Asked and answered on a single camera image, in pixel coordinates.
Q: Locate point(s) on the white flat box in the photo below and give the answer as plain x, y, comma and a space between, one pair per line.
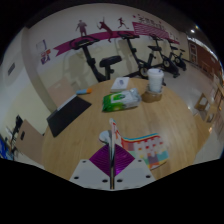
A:
120, 84

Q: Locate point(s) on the brown round coaster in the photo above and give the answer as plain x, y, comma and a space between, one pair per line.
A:
151, 97

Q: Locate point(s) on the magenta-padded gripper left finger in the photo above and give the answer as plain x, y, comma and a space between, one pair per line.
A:
96, 168

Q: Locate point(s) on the light wooden chair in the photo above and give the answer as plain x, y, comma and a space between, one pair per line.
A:
30, 143
60, 95

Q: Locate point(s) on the dark wall sign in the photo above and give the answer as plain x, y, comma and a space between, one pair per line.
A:
11, 68

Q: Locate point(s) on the round ceiling light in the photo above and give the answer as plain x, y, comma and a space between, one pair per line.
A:
192, 31

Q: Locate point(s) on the wall poster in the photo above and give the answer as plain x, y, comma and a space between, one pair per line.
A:
43, 53

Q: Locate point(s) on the colourful checked towel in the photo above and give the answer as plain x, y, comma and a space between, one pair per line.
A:
146, 150

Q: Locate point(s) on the green wet wipes pack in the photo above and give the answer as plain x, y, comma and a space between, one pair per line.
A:
120, 100

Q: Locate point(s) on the black exercise bikes group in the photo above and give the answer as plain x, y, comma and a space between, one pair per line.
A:
90, 60

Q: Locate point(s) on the orange and blue marker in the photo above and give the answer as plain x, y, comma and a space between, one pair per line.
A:
84, 91

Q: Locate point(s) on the dark grey laptop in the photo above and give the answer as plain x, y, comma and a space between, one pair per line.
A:
66, 115

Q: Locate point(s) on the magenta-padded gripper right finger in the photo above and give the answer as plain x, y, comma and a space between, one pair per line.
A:
128, 168

